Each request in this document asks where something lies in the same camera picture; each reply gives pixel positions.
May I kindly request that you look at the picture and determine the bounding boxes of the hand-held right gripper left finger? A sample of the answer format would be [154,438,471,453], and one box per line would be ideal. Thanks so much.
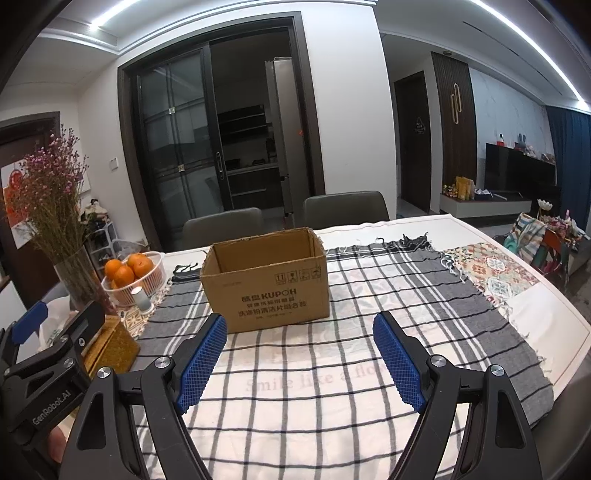
[62,313,228,480]

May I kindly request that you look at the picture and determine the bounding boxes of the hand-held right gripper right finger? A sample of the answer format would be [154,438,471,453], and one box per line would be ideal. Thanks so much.
[372,311,543,480]

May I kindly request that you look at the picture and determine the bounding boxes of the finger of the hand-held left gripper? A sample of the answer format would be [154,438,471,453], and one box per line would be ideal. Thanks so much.
[0,302,49,370]
[4,302,106,377]

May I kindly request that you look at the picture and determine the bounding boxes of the brown cardboard box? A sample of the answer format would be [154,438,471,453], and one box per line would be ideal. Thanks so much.
[199,227,331,334]

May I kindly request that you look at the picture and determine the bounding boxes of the person's left hand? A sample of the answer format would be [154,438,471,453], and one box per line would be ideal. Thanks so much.
[46,424,71,463]

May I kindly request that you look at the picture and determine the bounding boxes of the gold tissue box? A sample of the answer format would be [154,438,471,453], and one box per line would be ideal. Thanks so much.
[81,316,140,377]

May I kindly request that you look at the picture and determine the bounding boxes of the small white cylindrical bottle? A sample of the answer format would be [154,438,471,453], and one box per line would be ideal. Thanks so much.
[131,286,153,316]

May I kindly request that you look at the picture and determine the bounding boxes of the white fruit basket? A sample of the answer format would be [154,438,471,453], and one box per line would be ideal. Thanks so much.
[102,251,167,308]

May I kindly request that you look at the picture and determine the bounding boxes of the grey checked cloth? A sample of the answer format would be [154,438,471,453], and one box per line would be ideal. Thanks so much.
[134,235,555,480]

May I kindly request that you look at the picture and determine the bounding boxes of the white shoe rack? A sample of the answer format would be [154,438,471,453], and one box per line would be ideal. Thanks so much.
[82,198,122,265]

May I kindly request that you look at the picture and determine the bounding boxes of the dried pink flower bouquet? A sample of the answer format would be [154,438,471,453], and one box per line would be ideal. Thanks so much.
[7,124,92,265]

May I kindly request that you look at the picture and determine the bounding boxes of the white patterned tablecloth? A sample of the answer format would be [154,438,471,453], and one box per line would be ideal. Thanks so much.
[115,213,591,398]

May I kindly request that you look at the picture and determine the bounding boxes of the grey dining chair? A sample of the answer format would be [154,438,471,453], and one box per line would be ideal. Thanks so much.
[302,191,390,229]
[182,208,264,252]

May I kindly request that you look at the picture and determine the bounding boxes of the white television stand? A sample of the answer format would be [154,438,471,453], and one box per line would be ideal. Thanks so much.
[438,191,533,219]

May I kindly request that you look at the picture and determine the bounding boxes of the colourful patterned blanket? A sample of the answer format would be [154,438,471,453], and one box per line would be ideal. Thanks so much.
[503,212,591,289]

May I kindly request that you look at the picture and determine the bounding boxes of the dark sliding glass door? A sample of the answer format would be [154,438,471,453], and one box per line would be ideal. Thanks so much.
[117,16,325,252]

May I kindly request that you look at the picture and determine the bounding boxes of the dark wooden door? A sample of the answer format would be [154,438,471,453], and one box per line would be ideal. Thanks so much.
[394,71,432,213]

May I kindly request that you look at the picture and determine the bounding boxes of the black television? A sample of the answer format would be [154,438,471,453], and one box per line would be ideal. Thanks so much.
[485,143,558,195]

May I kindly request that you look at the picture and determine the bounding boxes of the blue curtain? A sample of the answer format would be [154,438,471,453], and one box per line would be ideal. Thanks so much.
[545,105,591,243]

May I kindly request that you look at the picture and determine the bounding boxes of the ceiling light strip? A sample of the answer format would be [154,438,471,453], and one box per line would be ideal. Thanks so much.
[466,0,591,103]

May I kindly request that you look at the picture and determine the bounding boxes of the wall picture with orange print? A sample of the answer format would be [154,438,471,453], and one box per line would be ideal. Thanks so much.
[0,161,34,251]

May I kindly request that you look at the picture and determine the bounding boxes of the slatted wood wall panel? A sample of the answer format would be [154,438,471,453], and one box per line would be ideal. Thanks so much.
[431,52,479,191]

